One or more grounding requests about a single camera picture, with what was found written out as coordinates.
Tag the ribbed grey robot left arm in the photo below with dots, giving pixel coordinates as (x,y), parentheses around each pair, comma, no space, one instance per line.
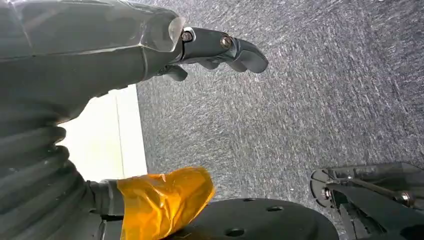
(33,188)

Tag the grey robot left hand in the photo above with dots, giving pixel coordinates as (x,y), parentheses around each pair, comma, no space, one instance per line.
(76,56)

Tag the white desk panel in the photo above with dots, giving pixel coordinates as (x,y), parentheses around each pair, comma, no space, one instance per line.
(106,139)

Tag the black robot foot with holes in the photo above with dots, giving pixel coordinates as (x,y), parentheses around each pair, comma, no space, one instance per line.
(265,222)

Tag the black robot foot bracket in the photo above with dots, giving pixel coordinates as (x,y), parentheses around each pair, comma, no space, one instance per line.
(381,205)

